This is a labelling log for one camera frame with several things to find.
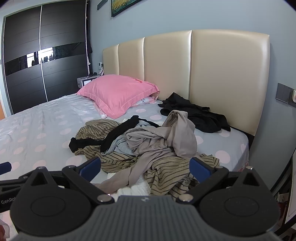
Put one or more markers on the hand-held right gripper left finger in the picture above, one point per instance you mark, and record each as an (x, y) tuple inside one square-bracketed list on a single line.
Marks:
[(90, 166)]

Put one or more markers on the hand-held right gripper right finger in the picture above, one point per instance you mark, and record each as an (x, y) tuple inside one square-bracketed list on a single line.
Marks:
[(199, 168)]

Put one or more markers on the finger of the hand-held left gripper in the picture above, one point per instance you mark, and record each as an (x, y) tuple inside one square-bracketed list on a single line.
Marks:
[(5, 167), (11, 183)]

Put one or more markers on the taupe long-sleeve shirt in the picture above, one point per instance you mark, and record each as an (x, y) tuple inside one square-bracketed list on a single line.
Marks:
[(152, 143)]

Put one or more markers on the tan striped garment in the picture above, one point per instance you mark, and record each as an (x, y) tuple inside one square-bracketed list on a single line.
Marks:
[(166, 171)]

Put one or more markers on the light blue-grey garment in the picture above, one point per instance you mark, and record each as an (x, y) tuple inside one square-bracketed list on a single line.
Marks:
[(120, 144)]

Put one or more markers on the black crumpled garment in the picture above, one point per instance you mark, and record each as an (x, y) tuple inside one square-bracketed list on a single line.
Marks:
[(203, 118)]

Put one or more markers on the white garment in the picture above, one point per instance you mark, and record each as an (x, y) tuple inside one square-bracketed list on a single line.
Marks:
[(136, 187)]

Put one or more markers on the grey polka-dot bed sheet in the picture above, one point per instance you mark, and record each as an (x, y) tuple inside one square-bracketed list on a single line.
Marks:
[(41, 120)]

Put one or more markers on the pink pillow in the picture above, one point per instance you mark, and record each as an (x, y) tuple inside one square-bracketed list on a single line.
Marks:
[(115, 92)]

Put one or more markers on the white nightstand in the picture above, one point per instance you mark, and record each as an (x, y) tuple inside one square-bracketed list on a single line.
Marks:
[(84, 82)]

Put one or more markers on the white printed pillow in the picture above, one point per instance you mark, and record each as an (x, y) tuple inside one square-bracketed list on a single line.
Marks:
[(145, 100)]

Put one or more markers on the beige padded headboard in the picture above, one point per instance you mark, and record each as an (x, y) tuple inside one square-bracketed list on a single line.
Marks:
[(219, 69)]

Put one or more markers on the black sliding wardrobe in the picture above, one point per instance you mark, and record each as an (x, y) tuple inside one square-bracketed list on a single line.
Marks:
[(23, 34)]

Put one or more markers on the framed landscape painting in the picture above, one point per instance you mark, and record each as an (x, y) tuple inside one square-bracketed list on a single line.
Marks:
[(124, 5)]

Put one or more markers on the grey wall switch panel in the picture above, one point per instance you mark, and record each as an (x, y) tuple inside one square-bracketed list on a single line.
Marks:
[(283, 92)]

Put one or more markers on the dark wall vent plate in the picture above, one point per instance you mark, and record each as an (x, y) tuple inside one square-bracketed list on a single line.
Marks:
[(102, 4)]

